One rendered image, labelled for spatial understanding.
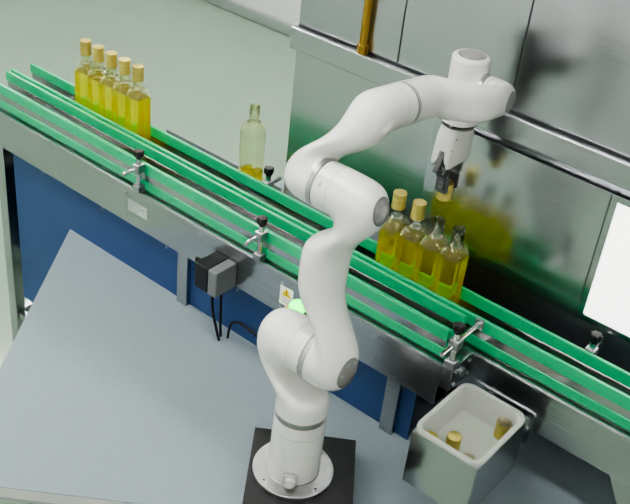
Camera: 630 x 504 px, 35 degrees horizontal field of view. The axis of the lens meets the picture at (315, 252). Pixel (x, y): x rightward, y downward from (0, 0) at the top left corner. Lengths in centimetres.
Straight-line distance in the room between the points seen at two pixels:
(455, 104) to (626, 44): 38
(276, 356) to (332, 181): 44
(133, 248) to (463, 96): 131
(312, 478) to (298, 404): 24
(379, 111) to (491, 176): 60
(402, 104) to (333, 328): 47
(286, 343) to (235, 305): 71
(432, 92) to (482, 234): 57
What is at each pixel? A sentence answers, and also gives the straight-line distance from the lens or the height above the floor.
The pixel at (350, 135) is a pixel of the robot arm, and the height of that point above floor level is 168.
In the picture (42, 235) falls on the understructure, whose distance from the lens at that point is 345.
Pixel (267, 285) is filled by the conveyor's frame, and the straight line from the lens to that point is 266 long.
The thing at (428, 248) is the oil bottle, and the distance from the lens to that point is 243.
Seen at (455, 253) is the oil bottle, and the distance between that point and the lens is 240.
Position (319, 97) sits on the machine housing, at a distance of 273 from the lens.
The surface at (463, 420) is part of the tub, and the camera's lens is 243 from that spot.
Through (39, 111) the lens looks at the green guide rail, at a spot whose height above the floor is 112.
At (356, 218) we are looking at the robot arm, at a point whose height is 156.
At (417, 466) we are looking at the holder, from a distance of 234.
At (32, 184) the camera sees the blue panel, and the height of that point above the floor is 83.
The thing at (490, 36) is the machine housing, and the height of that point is 172.
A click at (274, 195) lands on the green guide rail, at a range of 279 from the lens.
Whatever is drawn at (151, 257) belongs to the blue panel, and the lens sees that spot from 302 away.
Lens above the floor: 256
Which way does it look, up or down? 34 degrees down
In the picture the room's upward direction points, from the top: 7 degrees clockwise
